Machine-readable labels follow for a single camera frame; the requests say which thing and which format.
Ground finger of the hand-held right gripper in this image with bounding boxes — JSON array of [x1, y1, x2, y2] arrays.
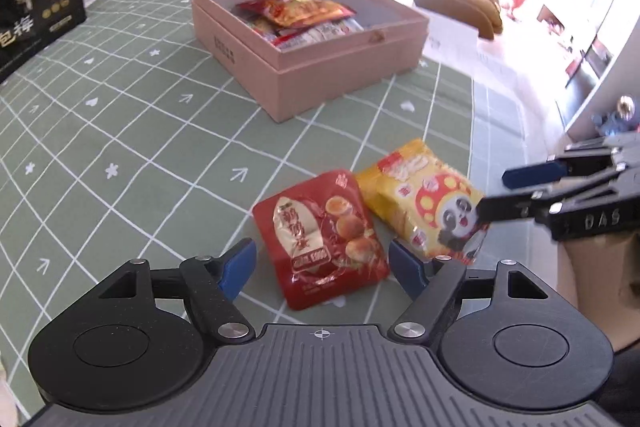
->
[[502, 147, 619, 188], [475, 164, 633, 224]]

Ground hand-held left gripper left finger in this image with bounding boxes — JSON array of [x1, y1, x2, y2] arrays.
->
[[97, 238, 257, 344]]

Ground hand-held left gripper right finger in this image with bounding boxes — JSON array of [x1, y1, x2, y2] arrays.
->
[[388, 239, 548, 345]]

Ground yellow panda snack packet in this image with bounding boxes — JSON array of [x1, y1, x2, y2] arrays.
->
[[354, 137, 489, 266]]

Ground green checked tablecloth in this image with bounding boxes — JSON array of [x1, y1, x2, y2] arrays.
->
[[0, 0, 532, 419]]

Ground person's right forearm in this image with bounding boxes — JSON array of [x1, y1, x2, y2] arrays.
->
[[556, 231, 640, 358]]

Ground red toy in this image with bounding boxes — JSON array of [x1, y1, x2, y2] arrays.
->
[[504, 0, 534, 21]]

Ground red egg yolk snack packet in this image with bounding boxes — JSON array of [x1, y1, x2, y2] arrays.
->
[[252, 169, 391, 312]]

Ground small red white snack packet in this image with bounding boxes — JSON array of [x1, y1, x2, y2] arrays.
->
[[249, 16, 281, 44]]

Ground large black snack bag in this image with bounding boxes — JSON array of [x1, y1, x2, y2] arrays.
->
[[0, 0, 87, 84]]

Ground white and red snack packet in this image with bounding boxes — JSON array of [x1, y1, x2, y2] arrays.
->
[[274, 18, 364, 52]]

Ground blue toy figure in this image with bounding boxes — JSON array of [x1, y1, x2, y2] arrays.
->
[[592, 96, 639, 136]]

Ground red and yellow snack packet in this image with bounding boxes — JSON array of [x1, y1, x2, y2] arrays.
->
[[236, 0, 357, 29]]

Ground pink cardboard box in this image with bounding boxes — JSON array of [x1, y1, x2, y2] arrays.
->
[[192, 0, 430, 124]]

